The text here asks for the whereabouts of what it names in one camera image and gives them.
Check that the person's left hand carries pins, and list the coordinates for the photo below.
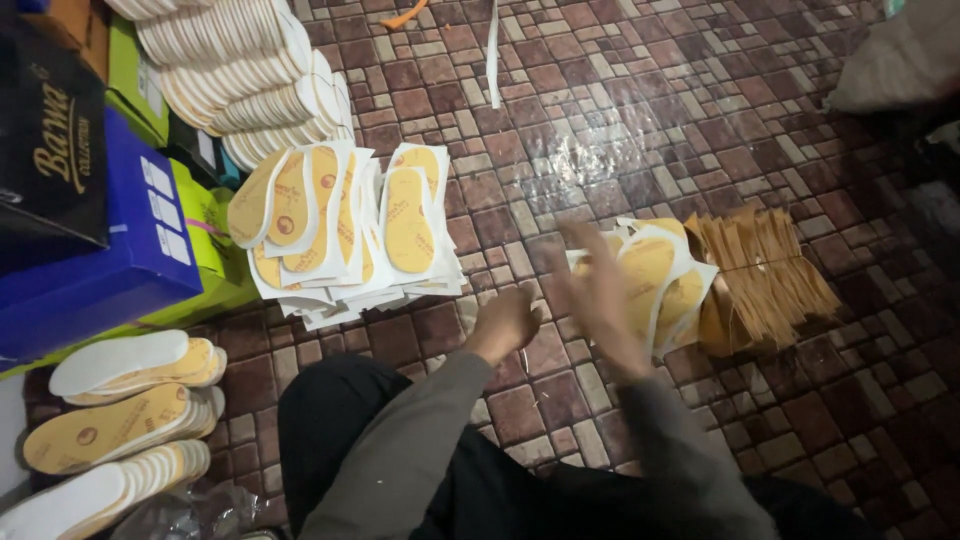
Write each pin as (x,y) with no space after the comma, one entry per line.
(504,321)

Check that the person's right hand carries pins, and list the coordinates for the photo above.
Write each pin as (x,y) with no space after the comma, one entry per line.
(600,300)

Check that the person's right fingers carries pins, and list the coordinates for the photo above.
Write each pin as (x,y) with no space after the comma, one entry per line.
(589,259)

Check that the pile of peeled backing sheets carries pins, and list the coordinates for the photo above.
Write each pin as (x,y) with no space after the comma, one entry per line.
(664,289)

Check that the stack of brown paper cutouts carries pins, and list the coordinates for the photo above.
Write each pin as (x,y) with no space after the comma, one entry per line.
(765,277)

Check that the white paper strip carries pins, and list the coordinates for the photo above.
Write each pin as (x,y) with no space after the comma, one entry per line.
(493,52)

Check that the pile of white sticker sheets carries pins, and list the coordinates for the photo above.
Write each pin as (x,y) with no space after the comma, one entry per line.
(352,232)

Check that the person's black trousers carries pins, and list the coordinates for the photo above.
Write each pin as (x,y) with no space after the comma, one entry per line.
(480,480)

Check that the orange scrap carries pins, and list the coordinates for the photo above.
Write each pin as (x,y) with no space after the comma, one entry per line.
(403,15)

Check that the grey sack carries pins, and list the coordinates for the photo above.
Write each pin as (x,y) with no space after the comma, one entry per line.
(896,64)

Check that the stack of white foam insoles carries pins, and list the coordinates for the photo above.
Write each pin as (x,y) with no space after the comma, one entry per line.
(240,71)

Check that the clear plastic bag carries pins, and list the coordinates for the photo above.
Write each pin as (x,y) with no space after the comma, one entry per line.
(187,514)

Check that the blue shoe box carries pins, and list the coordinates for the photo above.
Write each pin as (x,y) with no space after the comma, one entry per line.
(112,262)

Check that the lime green shoe box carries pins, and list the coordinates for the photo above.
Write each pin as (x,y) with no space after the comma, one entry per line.
(139,79)

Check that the heap of finished yellow insoles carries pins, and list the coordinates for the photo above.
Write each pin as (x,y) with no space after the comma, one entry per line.
(120,420)

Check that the black shoe box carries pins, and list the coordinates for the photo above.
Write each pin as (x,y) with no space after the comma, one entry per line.
(49,142)

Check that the brown cardboard box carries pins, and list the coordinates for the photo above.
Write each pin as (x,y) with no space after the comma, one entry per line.
(71,26)

